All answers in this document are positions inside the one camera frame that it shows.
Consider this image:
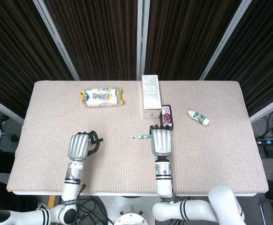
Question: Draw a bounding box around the small white bottle green label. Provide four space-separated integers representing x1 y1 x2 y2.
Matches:
187 110 210 126

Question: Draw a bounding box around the dark brown curtain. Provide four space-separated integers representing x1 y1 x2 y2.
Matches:
0 0 75 119
44 0 139 81
205 0 273 117
144 0 243 81

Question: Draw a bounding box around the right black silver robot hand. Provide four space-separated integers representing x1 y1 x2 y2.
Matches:
149 125 174 157

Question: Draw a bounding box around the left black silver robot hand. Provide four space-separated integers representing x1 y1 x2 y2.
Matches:
67 130 104 162

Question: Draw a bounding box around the yellow white snack bag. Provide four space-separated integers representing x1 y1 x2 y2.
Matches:
79 87 126 108

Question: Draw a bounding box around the dark juice bottle purple label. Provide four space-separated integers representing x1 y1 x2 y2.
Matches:
159 105 174 131

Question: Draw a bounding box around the grey partition post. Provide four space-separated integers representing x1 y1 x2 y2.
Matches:
136 0 151 81
32 0 81 81
199 0 253 81

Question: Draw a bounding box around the black cable bundle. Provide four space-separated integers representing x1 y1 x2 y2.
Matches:
48 195 109 225

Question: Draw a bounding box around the pink woven table cloth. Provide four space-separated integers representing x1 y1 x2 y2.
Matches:
6 80 269 195

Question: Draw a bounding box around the tall white carton box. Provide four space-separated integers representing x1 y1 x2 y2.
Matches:
141 75 162 120

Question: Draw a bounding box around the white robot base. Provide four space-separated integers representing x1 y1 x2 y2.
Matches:
96 195 162 225

